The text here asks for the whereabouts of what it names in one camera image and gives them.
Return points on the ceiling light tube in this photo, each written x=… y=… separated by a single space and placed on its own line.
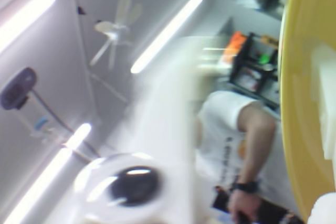
x=168 y=32
x=29 y=14
x=44 y=179

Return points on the grey webcam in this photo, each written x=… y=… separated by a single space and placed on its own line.
x=17 y=89

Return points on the forearm wearing black watch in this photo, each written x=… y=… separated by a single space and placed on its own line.
x=257 y=142

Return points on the black storage shelf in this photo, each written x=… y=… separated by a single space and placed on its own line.
x=252 y=77

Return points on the orange box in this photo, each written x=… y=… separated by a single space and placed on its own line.
x=235 y=45

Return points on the yellow plastic bowl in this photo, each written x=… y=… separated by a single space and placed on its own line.
x=296 y=103

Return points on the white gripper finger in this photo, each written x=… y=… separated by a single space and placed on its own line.
x=328 y=90
x=170 y=108

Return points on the white ceiling fan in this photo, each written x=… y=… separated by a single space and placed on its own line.
x=113 y=28

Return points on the person in white shirt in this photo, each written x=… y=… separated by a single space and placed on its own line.
x=218 y=129

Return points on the blue clip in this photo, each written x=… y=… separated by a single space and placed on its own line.
x=40 y=123

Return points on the black handheld device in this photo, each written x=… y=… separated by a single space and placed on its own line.
x=273 y=212

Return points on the black wristwatch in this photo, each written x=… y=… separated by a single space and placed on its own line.
x=244 y=186

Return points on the person's hand with wristwatch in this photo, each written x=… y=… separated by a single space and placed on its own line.
x=244 y=205

